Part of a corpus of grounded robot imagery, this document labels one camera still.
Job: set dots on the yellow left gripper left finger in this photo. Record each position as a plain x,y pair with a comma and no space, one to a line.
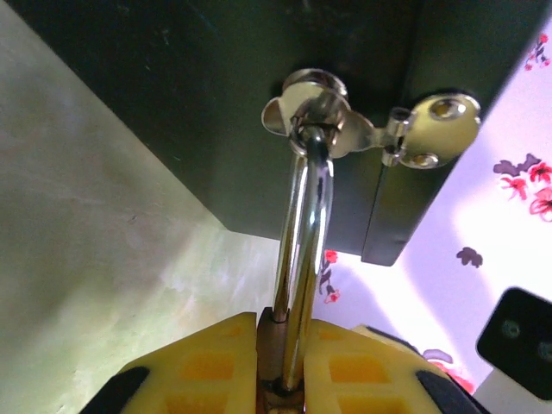
198,371

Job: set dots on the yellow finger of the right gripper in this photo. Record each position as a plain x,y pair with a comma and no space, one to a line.
379,335

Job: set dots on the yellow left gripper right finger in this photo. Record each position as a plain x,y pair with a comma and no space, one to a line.
366,375

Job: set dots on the floral lilac tablecloth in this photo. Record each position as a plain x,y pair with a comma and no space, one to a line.
453,215

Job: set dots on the green marble pattern mat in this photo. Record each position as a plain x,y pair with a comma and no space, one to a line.
86,215

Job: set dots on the silver metal hasp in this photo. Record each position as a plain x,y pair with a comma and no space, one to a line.
440,129

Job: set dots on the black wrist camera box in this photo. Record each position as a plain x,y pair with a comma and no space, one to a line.
522,340

